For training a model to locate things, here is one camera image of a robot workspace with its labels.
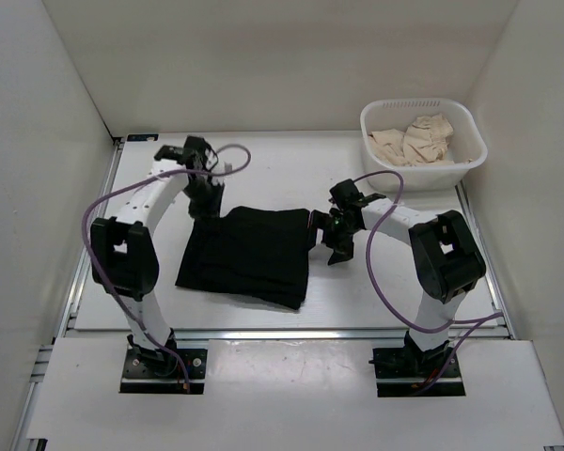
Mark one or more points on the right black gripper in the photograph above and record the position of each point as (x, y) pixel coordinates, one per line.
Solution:
(343, 251)

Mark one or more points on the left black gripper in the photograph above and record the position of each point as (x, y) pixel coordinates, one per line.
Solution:
(211, 210)

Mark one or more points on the black trousers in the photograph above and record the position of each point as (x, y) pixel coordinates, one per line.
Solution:
(257, 253)

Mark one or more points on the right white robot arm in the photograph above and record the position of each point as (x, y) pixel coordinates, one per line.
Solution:
(448, 265)

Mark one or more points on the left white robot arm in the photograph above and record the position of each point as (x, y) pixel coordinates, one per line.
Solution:
(124, 259)

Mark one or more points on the beige trousers in basket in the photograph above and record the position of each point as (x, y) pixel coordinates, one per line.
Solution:
(425, 142)

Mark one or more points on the white plastic basket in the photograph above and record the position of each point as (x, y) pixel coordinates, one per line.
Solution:
(399, 114)

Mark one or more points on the white front cover board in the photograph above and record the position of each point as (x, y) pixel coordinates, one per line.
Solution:
(311, 395)

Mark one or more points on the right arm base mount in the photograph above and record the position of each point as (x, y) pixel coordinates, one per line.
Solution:
(408, 371)

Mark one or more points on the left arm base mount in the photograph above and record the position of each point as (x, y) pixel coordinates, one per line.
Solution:
(143, 375)

